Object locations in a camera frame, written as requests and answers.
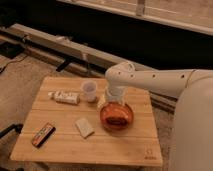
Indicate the wooden table top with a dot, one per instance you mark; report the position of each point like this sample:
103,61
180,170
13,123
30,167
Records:
135,146

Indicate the white rectangular sponge block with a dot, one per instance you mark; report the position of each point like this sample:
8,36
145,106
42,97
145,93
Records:
84,127

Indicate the grey metal floor rail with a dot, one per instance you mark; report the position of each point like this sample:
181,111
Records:
63,45

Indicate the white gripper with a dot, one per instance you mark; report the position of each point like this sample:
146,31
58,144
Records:
115,94

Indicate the white paper cup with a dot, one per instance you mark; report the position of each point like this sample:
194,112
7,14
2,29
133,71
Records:
89,90

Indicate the black floor bracket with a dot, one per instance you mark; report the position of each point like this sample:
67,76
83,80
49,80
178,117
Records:
63,65

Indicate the black colourful candy bar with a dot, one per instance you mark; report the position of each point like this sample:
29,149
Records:
42,135

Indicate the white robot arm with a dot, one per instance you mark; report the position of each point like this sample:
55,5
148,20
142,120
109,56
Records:
191,146

